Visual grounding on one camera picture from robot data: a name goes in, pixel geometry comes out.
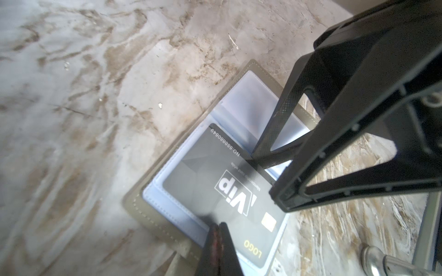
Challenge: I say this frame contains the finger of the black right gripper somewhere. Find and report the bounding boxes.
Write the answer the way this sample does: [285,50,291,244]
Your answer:
[268,0,442,213]
[252,20,406,169]

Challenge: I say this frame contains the black VIP card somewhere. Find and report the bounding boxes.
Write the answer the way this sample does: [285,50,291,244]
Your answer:
[163,123,285,268]

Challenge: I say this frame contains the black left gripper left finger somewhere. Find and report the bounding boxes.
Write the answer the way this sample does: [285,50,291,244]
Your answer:
[195,224,219,276]

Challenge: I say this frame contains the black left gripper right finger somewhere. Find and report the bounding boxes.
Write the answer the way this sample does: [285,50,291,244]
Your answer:
[218,222,243,276]

